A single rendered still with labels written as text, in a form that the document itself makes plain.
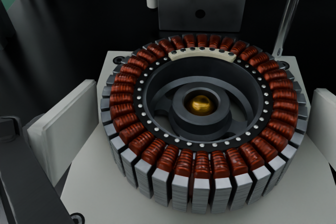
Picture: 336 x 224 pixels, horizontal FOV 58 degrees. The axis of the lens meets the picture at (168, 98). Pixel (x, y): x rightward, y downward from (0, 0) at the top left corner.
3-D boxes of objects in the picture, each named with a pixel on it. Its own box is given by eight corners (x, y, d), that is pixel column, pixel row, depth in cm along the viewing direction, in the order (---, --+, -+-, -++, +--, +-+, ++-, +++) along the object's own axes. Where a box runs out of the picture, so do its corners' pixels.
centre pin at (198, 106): (214, 142, 19) (219, 114, 17) (183, 140, 19) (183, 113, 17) (213, 117, 20) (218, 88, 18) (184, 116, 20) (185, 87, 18)
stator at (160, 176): (310, 224, 15) (340, 192, 12) (90, 210, 16) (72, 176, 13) (274, 71, 23) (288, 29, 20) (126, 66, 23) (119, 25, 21)
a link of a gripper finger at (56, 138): (52, 192, 13) (35, 191, 13) (99, 123, 20) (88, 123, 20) (43, 129, 12) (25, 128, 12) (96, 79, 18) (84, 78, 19)
